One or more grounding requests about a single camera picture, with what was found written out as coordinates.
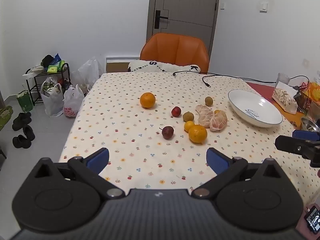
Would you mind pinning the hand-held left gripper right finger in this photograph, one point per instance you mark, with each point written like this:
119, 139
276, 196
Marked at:
216, 161

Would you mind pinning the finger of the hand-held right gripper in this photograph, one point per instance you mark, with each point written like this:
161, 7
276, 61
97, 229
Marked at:
306, 135
295, 145

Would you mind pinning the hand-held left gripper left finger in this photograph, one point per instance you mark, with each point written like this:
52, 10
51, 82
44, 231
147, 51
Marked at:
98, 158

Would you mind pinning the large orange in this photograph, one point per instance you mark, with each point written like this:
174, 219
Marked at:
147, 100
197, 133

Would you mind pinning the peeled citrus half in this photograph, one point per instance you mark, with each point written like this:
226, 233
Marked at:
218, 122
204, 116

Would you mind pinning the small orange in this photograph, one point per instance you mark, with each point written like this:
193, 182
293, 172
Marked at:
217, 111
188, 125

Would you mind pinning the brown-green round fruit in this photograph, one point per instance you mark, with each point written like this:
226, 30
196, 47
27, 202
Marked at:
188, 116
208, 101

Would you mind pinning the white plate with blue rim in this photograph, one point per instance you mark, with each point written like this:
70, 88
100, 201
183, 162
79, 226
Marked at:
250, 105

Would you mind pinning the steel bowl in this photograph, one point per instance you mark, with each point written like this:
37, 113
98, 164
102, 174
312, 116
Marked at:
310, 125

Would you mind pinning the floral dotted tablecloth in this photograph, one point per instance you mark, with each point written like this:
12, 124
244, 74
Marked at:
125, 135

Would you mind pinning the patterned tissue box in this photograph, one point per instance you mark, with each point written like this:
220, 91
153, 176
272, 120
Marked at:
283, 98

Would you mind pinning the black charger adapter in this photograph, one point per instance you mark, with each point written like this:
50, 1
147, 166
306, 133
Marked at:
298, 92

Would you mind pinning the clear glass cup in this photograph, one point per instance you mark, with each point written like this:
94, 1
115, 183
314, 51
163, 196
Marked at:
282, 78

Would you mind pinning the white bag with red print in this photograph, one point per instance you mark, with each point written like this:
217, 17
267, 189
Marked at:
72, 102

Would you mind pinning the red and orange table mat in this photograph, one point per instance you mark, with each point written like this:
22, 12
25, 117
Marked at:
262, 90

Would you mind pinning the black slipper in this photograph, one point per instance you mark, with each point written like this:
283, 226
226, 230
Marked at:
28, 132
18, 124
20, 142
25, 117

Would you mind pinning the white plastic bag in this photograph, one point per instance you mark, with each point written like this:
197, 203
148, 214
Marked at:
52, 100

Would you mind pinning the smartphone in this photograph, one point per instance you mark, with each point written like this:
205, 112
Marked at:
313, 218

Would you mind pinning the clear plastic bag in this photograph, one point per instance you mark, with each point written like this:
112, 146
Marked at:
88, 72

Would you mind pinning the green box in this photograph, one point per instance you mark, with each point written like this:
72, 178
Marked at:
24, 102

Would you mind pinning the white framed brown panel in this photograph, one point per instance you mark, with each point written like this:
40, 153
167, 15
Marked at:
117, 66

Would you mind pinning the black metal rack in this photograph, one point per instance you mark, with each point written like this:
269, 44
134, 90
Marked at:
36, 85

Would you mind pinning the green packets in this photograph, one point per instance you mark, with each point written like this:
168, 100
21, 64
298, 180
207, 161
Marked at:
56, 66

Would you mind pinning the green slipper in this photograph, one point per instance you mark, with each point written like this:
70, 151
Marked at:
5, 116

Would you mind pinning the white cushion with black print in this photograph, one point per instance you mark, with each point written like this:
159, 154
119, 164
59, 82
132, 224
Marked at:
165, 67

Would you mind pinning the white cloth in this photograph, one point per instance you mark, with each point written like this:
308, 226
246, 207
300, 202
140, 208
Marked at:
32, 70

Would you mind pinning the dark cloth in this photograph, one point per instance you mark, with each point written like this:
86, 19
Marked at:
47, 60

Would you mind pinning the orange chair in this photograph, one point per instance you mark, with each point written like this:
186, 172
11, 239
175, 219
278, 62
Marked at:
175, 50

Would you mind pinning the grey door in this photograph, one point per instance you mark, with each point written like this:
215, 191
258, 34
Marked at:
185, 5

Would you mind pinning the white wall outlet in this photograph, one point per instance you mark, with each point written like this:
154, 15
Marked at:
306, 63

